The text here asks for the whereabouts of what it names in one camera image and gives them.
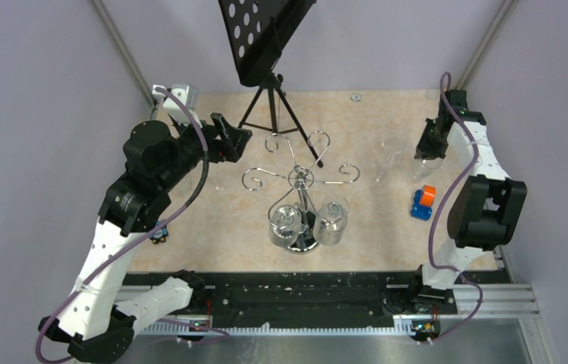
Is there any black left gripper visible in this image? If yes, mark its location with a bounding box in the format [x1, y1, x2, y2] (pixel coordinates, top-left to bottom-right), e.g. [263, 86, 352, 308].
[158, 111, 252, 190]

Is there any clear wine glass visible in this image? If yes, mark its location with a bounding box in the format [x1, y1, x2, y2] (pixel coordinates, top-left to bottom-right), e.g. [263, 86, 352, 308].
[210, 171, 228, 191]
[268, 205, 303, 248]
[409, 158, 444, 180]
[375, 136, 405, 183]
[313, 195, 350, 246]

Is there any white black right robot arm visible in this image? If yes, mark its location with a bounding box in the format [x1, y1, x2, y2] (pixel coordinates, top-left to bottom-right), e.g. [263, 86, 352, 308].
[406, 89, 527, 312]

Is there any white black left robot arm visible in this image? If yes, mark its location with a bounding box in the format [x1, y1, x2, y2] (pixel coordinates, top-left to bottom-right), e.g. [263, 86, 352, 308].
[39, 113, 253, 363]

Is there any chrome wine glass rack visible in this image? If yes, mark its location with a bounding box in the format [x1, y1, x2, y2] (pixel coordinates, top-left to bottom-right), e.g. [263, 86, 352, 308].
[241, 133, 361, 254]

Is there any blue orange toy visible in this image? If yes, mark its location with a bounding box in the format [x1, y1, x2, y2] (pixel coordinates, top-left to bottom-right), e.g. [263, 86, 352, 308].
[410, 185, 437, 221]

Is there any round metal table insert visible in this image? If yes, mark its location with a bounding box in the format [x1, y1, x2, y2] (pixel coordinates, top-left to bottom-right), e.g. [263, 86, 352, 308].
[350, 93, 362, 102]

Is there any black music stand tripod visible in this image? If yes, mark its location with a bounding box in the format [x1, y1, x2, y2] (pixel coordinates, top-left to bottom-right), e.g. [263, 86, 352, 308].
[218, 0, 315, 142]

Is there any blue owl sticker toy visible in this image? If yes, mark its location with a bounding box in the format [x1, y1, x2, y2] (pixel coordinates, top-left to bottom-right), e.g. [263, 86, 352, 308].
[150, 227, 169, 245]

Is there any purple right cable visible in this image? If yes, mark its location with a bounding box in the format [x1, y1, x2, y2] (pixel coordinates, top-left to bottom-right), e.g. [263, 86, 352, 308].
[426, 71, 485, 345]

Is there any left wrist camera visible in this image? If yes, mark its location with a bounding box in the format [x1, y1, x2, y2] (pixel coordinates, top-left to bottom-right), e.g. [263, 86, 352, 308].
[152, 83, 202, 127]

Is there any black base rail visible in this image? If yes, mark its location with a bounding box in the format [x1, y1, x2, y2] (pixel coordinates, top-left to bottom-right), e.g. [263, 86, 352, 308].
[122, 270, 460, 333]

